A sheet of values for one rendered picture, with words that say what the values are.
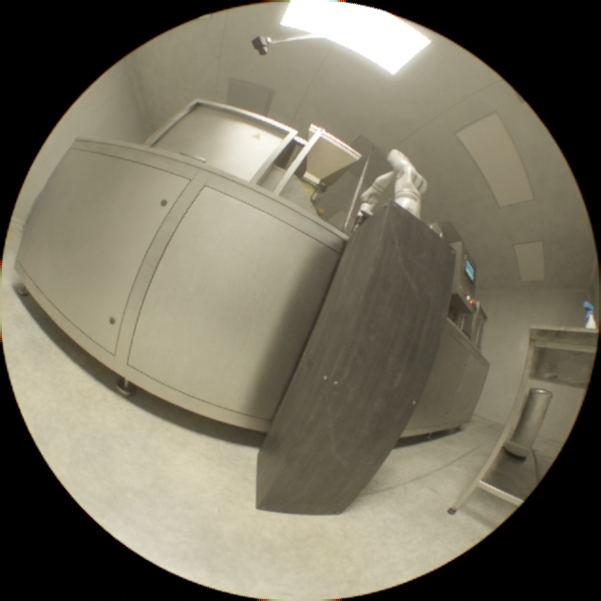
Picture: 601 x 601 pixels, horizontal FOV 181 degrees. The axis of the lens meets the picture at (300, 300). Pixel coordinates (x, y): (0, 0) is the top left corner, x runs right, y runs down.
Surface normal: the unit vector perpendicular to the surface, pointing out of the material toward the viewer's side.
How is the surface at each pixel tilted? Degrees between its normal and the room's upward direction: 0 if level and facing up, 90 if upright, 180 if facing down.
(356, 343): 90
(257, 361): 90
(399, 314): 90
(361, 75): 180
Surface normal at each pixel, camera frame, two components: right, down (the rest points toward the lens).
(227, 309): 0.33, 0.00
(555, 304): -0.86, -0.40
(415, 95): -0.39, 0.91
